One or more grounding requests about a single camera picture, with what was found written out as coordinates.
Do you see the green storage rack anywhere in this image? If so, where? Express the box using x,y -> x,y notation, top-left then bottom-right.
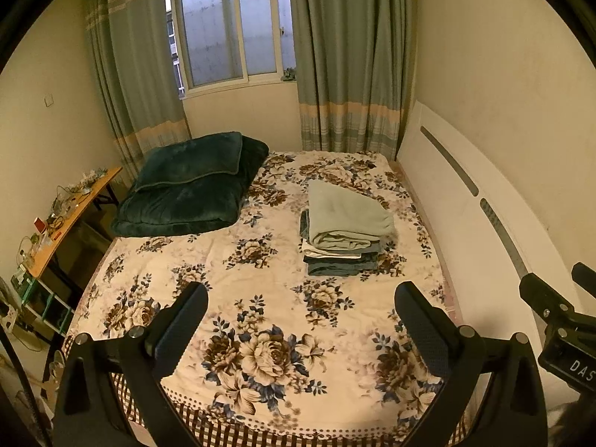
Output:
12,275 -> 75,336

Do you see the grey-blue folded garment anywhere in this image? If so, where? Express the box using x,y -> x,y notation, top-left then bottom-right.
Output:
299,209 -> 383,256

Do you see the white headboard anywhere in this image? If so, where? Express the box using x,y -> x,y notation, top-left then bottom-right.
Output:
396,100 -> 587,429

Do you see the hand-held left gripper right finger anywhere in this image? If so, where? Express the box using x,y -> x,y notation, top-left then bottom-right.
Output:
394,280 -> 548,447

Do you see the green striped curtain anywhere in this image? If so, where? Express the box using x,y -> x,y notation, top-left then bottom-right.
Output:
288,0 -> 416,161
84,0 -> 193,180

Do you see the white folded garment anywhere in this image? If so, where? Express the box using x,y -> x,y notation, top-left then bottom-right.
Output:
302,240 -> 368,260

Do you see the person's right forearm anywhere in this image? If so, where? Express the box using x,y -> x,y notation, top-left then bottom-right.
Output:
548,398 -> 596,447

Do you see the floral bedsheet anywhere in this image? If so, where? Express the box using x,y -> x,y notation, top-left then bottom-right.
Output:
63,150 -> 466,434

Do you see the dark teal folded garment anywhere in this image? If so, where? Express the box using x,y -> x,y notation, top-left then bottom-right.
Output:
304,251 -> 379,277

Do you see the white framed window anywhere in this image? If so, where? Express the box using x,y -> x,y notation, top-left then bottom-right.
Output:
164,0 -> 299,99

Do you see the tangle of cables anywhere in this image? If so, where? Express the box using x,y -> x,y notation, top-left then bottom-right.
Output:
49,168 -> 110,231

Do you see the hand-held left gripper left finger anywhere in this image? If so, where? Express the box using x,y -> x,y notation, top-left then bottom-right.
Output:
53,281 -> 209,447

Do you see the dark green plush blanket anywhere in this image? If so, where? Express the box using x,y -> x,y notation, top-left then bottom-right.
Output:
111,131 -> 270,237

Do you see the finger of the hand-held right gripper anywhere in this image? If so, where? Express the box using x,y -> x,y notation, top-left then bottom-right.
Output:
572,262 -> 596,290
519,272 -> 578,320

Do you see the wooden desk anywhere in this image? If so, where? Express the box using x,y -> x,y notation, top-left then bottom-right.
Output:
25,165 -> 124,289

